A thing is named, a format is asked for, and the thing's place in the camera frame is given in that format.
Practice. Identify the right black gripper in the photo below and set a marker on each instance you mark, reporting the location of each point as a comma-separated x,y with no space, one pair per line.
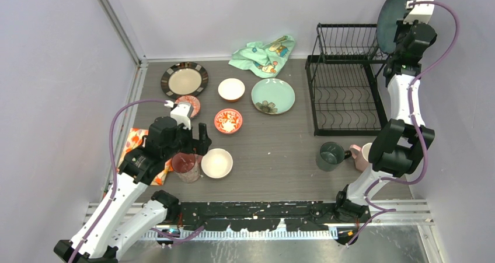
401,26

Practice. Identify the white bowl orange outside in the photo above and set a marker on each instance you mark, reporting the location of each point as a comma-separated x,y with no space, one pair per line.
231,89

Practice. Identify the white ceramic bowl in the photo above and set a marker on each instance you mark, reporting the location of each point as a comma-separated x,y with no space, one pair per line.
217,163

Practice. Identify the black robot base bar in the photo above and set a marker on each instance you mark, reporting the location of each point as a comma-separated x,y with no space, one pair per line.
296,216

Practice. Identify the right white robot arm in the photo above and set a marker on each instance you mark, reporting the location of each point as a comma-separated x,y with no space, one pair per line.
403,142

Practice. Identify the orange coral pattern bowl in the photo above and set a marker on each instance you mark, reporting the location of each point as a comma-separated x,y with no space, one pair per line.
228,121

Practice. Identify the mint green flower plate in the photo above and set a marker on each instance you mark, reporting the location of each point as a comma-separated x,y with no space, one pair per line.
273,96

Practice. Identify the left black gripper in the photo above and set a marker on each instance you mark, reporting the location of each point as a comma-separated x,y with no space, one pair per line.
199,146

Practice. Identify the mint green cartoon cloth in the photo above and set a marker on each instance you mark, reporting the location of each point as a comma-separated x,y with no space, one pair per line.
264,60

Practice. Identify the pale pink mug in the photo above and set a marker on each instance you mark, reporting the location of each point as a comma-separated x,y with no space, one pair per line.
360,154

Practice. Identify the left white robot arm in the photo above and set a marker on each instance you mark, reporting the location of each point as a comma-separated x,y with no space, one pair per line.
106,236

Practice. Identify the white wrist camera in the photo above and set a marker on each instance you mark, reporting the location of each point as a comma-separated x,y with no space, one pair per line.
181,112
418,11

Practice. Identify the pink glass mug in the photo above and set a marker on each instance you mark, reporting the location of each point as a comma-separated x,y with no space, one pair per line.
187,166

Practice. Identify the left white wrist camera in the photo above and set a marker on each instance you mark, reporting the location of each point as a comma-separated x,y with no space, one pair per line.
181,112

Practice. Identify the dark green mug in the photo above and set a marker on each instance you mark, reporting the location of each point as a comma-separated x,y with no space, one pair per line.
330,155

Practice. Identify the black rimmed cream plate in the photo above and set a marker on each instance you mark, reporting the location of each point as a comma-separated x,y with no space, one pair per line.
184,79

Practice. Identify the orange floral cloth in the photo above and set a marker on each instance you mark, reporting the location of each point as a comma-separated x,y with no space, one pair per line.
135,138

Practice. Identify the black wire dish rack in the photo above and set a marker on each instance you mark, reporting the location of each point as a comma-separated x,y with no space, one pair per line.
343,88

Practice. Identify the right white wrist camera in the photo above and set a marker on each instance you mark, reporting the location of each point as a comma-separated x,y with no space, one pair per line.
418,11

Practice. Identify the dark blue floral plate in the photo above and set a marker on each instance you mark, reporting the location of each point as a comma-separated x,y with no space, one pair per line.
391,12

